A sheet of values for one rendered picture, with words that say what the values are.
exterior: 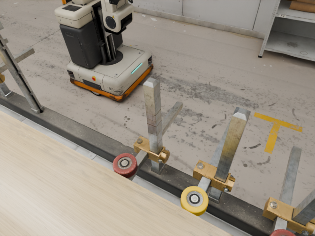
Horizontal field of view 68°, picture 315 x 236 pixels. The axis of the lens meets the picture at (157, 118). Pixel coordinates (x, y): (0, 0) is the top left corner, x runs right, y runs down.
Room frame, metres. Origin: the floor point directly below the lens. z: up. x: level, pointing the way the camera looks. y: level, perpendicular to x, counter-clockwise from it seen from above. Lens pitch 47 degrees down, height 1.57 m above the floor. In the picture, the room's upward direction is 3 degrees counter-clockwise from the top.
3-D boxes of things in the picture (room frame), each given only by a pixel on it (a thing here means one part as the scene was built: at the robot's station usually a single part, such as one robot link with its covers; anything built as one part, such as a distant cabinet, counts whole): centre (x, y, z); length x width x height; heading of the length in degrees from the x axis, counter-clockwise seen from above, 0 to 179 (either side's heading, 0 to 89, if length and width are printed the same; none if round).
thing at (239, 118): (0.37, -0.20, 0.93); 0.04 x 0.04 x 0.48; 57
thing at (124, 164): (0.42, 0.12, 0.85); 0.08 x 0.08 x 0.11
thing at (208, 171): (0.38, -0.18, 0.83); 0.14 x 0.06 x 0.05; 57
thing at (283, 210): (0.25, -0.39, 0.80); 0.14 x 0.06 x 0.05; 57
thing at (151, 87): (0.51, 0.01, 0.93); 0.04 x 0.04 x 0.48; 57
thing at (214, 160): (0.45, -0.20, 0.83); 0.43 x 0.03 x 0.04; 147
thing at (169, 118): (0.58, 0.01, 0.82); 0.43 x 0.03 x 0.04; 147
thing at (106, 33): (2.02, 0.28, 0.68); 0.28 x 0.27 x 0.25; 148
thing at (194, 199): (0.28, -0.09, 0.85); 0.08 x 0.08 x 0.11
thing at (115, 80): (2.06, 0.45, 0.16); 0.67 x 0.64 x 0.25; 58
